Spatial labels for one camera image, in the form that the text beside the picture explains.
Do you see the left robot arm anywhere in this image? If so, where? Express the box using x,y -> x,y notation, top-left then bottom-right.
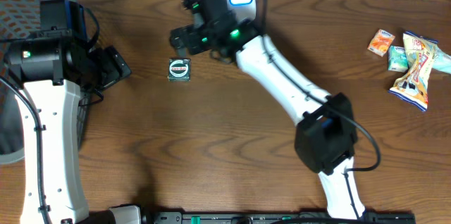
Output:
3,0 -> 147,223

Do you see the orange Kleenex tissue pack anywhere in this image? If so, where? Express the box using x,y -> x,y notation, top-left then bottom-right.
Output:
367,29 -> 395,56

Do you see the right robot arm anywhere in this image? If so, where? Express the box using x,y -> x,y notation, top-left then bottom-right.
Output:
170,0 -> 365,220

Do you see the yellow snack chip bag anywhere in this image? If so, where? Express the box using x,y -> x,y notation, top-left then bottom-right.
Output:
388,32 -> 438,111

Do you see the large wet wipes pack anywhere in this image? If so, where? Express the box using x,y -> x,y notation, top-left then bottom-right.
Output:
433,46 -> 451,74

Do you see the green Kleenex tissue pack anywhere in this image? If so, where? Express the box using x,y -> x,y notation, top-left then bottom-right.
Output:
388,46 -> 409,73

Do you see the grey plastic mesh basket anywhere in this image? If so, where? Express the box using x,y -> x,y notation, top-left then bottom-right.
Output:
1,0 -> 78,165

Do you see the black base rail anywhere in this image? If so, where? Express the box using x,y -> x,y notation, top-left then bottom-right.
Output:
140,211 -> 416,224

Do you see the green Zam-Buk ointment box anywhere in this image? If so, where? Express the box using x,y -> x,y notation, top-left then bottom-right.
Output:
168,58 -> 192,82

